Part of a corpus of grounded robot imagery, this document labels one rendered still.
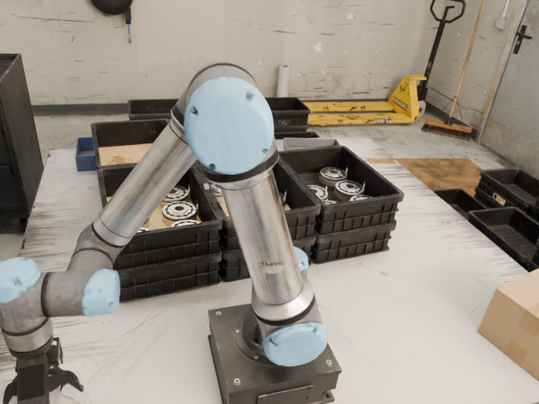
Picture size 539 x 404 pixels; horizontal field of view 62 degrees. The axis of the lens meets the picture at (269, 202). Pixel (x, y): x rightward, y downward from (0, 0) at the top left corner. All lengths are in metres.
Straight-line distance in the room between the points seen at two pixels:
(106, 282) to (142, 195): 0.16
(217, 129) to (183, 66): 4.04
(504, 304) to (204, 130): 0.97
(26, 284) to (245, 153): 0.41
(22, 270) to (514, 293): 1.12
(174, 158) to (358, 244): 0.86
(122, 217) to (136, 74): 3.82
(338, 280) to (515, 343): 0.50
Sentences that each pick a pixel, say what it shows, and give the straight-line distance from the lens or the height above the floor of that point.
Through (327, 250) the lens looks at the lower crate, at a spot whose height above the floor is 0.76.
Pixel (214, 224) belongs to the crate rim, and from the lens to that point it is 1.21.
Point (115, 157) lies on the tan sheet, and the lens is 1.82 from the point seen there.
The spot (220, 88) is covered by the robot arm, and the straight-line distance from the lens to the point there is 0.59.
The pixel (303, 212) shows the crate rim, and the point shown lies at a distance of 1.30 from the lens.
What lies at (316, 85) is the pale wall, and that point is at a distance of 5.03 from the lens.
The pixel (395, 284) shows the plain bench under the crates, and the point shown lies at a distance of 1.47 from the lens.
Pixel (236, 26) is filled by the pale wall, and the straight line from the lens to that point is 4.62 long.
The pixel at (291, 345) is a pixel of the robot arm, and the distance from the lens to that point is 0.82.
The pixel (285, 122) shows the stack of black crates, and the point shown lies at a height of 0.51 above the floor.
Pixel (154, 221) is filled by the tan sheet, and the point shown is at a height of 0.83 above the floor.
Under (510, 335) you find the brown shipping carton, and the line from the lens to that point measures 1.36.
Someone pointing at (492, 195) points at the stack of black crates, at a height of 0.40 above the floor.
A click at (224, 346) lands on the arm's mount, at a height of 0.80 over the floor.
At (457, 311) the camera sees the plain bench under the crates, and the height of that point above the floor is 0.70.
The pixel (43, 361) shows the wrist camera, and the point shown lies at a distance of 0.92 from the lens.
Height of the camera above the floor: 1.60
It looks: 31 degrees down
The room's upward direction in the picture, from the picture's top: 5 degrees clockwise
